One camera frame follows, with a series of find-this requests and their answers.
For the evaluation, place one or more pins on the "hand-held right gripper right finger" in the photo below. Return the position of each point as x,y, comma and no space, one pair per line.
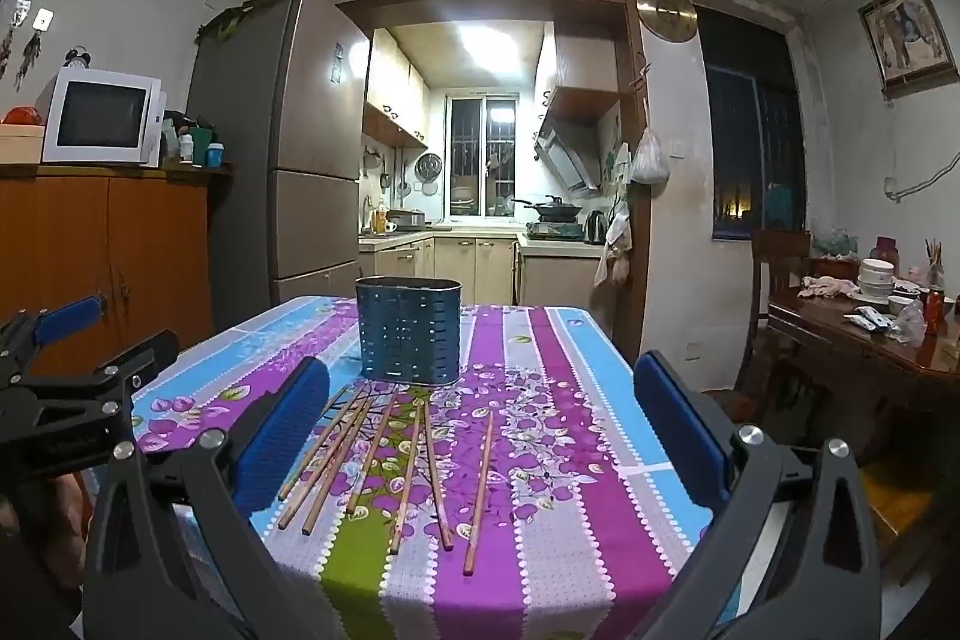
679,430

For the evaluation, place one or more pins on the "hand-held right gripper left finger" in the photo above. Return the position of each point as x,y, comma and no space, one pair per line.
289,434

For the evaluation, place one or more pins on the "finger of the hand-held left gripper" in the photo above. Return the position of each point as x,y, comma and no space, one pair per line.
71,319
142,359

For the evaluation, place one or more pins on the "bunch of wooden chopsticks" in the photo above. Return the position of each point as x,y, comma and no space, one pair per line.
403,497

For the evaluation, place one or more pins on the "perforated metal utensil holder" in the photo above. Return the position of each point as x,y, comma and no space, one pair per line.
409,332

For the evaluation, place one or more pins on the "person's left forearm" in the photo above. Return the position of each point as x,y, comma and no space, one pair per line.
64,512

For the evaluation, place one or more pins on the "orange wooden cabinet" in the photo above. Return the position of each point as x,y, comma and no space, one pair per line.
150,250

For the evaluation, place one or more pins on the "floral striped tablecloth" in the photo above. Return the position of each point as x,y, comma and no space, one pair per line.
570,460

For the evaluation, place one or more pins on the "beige box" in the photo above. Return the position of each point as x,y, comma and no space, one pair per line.
19,145

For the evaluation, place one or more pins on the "hanging kitchen cloths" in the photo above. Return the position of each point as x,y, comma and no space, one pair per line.
615,246

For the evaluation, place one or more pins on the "wooden chair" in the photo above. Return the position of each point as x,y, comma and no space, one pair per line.
780,257

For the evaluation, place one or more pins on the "dark wooden dining table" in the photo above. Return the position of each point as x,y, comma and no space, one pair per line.
862,347

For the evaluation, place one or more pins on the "white microwave oven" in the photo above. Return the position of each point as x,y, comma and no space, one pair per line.
101,119

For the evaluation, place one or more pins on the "pink cloth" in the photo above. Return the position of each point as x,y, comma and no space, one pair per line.
825,287

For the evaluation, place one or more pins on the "white bottle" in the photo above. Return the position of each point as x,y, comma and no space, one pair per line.
186,149

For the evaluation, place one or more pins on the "orange round object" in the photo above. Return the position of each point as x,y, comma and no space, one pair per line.
22,115

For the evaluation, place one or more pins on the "steel electric kettle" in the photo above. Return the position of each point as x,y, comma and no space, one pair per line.
595,227

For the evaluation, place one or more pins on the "green plastic board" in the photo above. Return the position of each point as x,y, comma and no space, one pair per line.
202,135

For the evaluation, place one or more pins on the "wooden stool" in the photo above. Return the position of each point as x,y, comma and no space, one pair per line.
896,497

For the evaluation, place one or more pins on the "orange liquid bottle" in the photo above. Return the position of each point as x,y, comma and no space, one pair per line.
380,220

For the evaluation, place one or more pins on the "beige lower kitchen cabinets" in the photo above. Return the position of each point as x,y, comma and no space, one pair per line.
457,269

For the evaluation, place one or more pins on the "gas stove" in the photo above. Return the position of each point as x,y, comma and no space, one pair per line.
553,229

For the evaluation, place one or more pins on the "stack of white bowls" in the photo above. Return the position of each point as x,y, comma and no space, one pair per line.
876,278

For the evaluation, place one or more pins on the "black wok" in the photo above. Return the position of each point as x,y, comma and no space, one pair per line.
556,209

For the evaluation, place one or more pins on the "twin-bell alarm clock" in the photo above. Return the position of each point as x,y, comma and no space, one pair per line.
76,57

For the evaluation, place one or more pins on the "brown refrigerator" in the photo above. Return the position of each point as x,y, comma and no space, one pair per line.
307,145

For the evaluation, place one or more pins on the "hanging plastic bag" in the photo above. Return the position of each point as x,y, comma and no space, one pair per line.
649,160

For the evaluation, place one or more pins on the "red-lid jar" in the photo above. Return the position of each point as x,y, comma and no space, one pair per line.
886,251

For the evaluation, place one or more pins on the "hanging dreamcatcher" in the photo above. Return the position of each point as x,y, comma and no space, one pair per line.
35,44
9,44

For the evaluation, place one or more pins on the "red bottle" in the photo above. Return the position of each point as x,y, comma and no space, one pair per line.
934,310

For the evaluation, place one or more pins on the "dark window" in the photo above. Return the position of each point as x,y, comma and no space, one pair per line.
754,145

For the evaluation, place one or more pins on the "steel range hood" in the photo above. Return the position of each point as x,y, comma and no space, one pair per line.
566,153

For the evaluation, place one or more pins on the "hanging round strainer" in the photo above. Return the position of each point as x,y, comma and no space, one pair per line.
429,168

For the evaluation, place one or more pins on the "cup of brushes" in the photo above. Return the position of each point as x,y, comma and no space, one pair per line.
934,269

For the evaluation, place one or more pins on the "barred kitchen window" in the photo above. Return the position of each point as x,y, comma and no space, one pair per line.
484,156

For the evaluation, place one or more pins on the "green cloth on refrigerator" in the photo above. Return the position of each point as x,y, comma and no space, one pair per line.
229,21

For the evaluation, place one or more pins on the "refrigerator sticker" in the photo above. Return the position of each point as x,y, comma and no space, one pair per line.
337,63

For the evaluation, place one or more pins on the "beige upper cabinets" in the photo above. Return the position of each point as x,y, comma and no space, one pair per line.
390,85

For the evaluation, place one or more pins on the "beige upper cabinet over hood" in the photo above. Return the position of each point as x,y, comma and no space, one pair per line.
577,63

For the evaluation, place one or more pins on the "ceiling light panel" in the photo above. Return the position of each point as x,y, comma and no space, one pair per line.
499,44

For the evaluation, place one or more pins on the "framed elephant picture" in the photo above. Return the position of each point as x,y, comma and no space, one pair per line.
907,36

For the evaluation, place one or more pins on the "round brass wall plate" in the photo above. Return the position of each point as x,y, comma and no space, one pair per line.
666,12

